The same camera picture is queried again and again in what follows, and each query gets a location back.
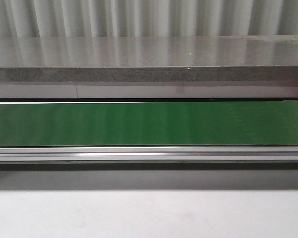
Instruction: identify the green conveyor belt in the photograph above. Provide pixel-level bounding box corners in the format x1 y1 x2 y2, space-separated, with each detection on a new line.
0 101 298 147

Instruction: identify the grey speckled stone counter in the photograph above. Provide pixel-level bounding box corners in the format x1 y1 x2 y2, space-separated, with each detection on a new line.
0 35 298 82

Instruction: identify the white pleated curtain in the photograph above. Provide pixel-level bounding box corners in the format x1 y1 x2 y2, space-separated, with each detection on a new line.
0 0 298 37

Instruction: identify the white conveyor back rail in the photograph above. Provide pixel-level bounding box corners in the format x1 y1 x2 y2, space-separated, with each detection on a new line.
0 81 298 99

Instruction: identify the aluminium conveyor front rail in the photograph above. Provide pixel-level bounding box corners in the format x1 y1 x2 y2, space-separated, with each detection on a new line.
0 146 298 164

